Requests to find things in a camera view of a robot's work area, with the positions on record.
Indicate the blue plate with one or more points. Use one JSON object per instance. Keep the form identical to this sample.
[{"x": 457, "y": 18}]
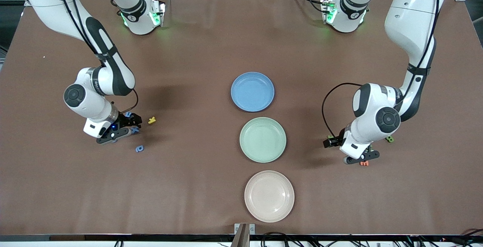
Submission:
[{"x": 260, "y": 101}]

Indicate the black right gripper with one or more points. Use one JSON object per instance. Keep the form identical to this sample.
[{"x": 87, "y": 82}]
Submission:
[{"x": 123, "y": 120}]

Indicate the blue foam letter X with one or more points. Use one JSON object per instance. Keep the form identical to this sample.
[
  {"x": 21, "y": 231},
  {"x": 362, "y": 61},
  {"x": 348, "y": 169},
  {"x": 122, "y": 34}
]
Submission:
[{"x": 136, "y": 130}]

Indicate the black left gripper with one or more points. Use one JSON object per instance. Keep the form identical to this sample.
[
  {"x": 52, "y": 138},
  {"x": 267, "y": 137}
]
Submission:
[{"x": 337, "y": 140}]

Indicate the green plate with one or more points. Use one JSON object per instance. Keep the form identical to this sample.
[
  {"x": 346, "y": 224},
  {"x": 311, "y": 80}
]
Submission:
[{"x": 256, "y": 133}]

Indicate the beige plate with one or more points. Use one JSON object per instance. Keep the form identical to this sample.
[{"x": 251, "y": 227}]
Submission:
[{"x": 269, "y": 196}]

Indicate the brown table cover sheet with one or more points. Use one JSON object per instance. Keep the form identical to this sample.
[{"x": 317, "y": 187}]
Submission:
[{"x": 188, "y": 201}]

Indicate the green foam letter B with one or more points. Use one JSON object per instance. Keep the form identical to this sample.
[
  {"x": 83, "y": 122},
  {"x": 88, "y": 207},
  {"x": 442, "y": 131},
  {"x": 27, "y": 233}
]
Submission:
[{"x": 391, "y": 139}]

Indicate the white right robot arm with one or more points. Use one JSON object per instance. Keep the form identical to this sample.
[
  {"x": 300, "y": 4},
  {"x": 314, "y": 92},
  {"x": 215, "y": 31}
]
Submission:
[{"x": 94, "y": 107}]

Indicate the blue foam letter a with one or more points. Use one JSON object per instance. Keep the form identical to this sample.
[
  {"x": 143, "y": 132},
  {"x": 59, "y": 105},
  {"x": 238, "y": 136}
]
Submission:
[{"x": 141, "y": 147}]

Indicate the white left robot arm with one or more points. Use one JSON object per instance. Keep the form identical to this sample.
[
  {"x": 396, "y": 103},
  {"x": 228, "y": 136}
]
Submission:
[{"x": 377, "y": 103}]

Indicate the grey metal mount bracket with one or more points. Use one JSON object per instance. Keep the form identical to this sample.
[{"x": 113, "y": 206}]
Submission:
[{"x": 241, "y": 235}]

